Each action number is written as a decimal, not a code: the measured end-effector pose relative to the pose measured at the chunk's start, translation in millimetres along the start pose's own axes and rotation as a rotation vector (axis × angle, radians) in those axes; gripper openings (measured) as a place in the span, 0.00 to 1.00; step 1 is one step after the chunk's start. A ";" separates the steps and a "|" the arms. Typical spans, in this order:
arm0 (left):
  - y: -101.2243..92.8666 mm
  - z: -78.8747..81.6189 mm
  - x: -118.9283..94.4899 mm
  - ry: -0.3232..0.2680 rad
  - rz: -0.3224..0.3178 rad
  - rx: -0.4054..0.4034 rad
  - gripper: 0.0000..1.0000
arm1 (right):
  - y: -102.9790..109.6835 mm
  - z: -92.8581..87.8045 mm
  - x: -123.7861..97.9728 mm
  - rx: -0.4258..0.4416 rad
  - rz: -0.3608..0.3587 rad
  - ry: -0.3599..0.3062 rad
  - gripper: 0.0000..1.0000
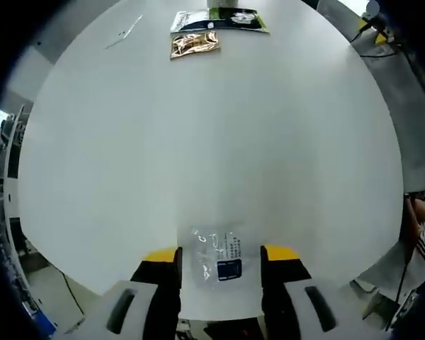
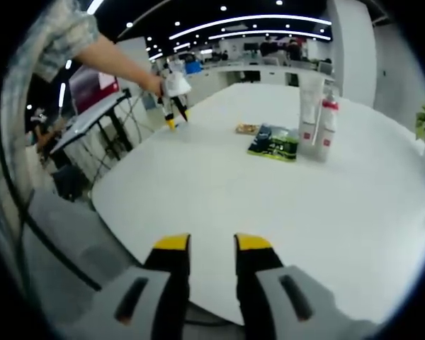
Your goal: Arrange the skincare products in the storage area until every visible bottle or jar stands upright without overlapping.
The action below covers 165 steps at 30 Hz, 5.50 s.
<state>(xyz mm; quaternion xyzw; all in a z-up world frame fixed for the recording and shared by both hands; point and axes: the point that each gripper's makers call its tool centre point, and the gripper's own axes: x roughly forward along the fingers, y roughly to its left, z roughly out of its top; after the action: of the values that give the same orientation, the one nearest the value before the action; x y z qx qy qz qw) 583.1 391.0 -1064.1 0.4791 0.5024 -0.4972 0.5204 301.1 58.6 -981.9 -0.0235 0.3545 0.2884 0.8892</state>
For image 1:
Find clear skincare sample packet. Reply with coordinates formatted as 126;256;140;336
190;225;244;288

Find row of white office desks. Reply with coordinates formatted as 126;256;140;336
0;104;35;256

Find black floor cable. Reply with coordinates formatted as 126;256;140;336
395;244;414;307

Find gold foil skincare sachet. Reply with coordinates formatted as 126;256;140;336
169;30;222;62

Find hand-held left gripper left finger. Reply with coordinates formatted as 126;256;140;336
64;246;184;340

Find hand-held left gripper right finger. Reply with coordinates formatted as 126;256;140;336
259;244;389;340

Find green black skincare packet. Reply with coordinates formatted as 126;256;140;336
169;7;271;35

